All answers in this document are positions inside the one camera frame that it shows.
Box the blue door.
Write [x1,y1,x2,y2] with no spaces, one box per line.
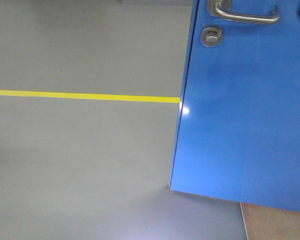
[170,0,300,212]

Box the silver thumb-turn lock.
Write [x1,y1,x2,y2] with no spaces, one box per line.
[199,26,223,47]

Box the plywood base platform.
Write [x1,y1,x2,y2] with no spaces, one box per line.
[240,203,300,240]

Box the silver door lever handle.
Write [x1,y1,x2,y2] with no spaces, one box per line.
[205,0,281,25]

